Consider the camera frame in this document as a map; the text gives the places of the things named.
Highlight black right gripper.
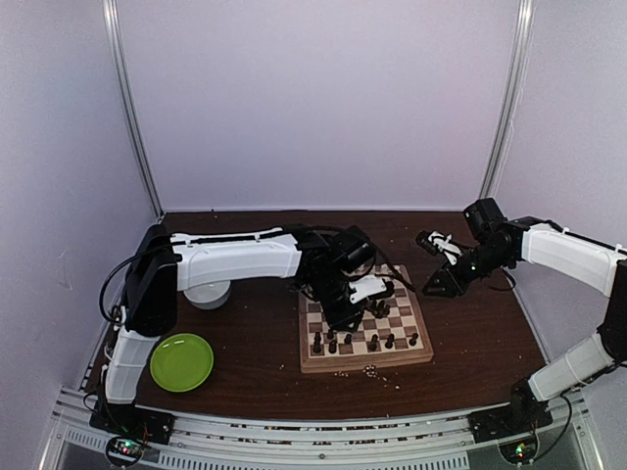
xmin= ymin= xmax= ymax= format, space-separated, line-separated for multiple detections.
xmin=422 ymin=241 xmax=512 ymax=298

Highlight dark rook chess piece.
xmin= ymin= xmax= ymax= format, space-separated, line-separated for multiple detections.
xmin=312 ymin=332 xmax=324 ymax=355

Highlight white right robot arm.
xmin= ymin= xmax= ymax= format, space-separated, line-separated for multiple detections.
xmin=415 ymin=198 xmax=626 ymax=433

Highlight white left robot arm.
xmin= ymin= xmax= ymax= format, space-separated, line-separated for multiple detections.
xmin=101 ymin=224 xmax=386 ymax=435

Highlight wooden chess board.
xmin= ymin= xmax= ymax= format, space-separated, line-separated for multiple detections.
xmin=299 ymin=265 xmax=434 ymax=376

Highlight white ceramic bowl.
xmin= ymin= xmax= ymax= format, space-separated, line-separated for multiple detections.
xmin=183 ymin=281 xmax=231 ymax=310

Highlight green plate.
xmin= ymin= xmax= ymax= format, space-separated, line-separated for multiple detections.
xmin=150 ymin=333 xmax=215 ymax=393

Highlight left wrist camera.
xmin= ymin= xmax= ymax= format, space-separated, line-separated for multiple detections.
xmin=349 ymin=275 xmax=395 ymax=305

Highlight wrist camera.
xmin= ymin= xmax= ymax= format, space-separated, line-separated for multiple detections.
xmin=349 ymin=275 xmax=395 ymax=305
xmin=415 ymin=230 xmax=462 ymax=265

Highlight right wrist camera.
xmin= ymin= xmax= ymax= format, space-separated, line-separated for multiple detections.
xmin=415 ymin=230 xmax=462 ymax=265

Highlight aluminium front frame rail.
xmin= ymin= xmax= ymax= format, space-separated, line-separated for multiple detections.
xmin=48 ymin=381 xmax=589 ymax=470

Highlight right aluminium corner post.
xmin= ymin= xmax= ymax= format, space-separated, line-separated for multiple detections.
xmin=479 ymin=0 xmax=536 ymax=198

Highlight aluminium corner frame post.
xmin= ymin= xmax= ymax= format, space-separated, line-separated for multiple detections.
xmin=102 ymin=0 xmax=165 ymax=219

